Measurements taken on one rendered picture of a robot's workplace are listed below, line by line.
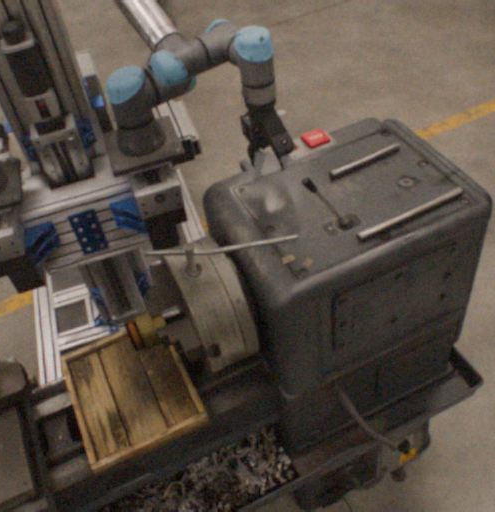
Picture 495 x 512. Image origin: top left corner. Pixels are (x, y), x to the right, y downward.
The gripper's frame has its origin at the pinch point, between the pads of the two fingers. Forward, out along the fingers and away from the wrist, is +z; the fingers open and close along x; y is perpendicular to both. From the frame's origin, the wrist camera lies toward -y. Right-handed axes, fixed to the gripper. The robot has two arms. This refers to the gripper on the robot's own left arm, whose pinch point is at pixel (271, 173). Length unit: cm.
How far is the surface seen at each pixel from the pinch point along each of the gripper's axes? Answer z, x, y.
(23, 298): 130, 90, 129
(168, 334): 18.8, 37.9, -18.0
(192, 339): 18.1, 33.5, -22.6
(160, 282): 12.6, 34.8, -7.5
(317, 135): 2.8, -18.8, 10.6
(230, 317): 12.9, 24.3, -25.2
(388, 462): 102, -14, -39
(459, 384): 75, -39, -38
